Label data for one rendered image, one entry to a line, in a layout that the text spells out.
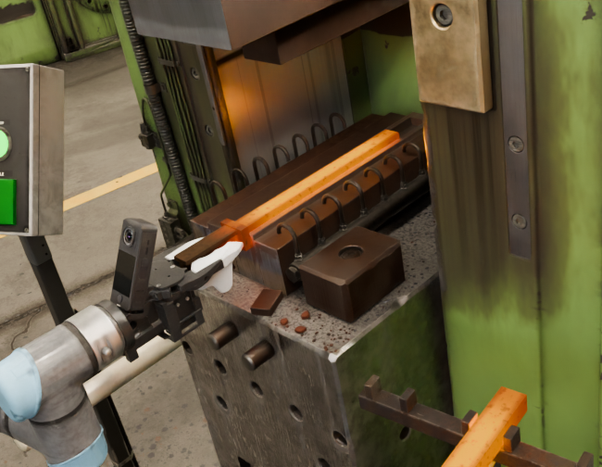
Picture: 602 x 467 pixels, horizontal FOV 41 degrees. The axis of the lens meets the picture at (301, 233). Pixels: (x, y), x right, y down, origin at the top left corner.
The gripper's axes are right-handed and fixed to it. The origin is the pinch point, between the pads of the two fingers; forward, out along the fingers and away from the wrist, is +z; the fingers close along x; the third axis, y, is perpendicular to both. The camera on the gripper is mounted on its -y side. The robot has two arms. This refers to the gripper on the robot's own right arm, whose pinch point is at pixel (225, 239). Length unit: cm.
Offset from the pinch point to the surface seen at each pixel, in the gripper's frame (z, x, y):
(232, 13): 3.9, 7.5, -31.2
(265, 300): -0.7, 7.0, 7.2
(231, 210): 6.8, -7.2, 0.9
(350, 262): 6.8, 17.0, 1.9
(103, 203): 86, -224, 100
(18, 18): 173, -451, 65
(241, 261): 2.7, -1.6, 5.7
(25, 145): -6.4, -41.0, -8.8
